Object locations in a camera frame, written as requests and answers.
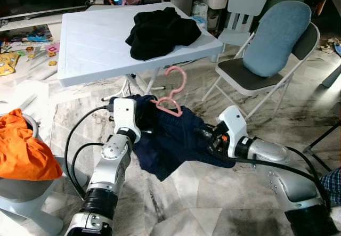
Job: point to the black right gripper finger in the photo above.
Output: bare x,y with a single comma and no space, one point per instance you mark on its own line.
203,133

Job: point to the white folding chair dark seat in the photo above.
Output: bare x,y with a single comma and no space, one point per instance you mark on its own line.
240,76

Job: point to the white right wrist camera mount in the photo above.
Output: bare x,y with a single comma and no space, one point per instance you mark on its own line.
234,124

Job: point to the blue plaid shirt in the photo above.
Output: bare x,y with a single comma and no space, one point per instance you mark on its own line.
333,185

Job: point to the orange garment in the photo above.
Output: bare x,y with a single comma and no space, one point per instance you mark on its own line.
26,151

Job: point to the black garment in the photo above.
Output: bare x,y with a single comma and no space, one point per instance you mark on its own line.
160,33

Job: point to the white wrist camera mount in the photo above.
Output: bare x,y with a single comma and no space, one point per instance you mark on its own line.
125,116
234,124

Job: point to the light blue cushion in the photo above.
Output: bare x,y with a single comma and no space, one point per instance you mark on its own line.
277,39

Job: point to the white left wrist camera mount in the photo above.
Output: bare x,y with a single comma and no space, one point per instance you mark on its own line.
125,116

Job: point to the yellow soft toy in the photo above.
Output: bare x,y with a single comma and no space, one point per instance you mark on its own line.
9,64

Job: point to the pale green child chair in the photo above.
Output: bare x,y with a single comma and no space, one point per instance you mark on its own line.
245,4

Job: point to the pink plastic hanger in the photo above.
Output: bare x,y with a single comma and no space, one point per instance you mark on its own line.
170,102

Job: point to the navy blue garment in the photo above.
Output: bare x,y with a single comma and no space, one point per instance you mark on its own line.
176,140

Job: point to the grey laundry bin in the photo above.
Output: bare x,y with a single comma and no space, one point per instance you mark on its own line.
21,193

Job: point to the white plastic folding table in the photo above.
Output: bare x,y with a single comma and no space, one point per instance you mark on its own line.
96,44

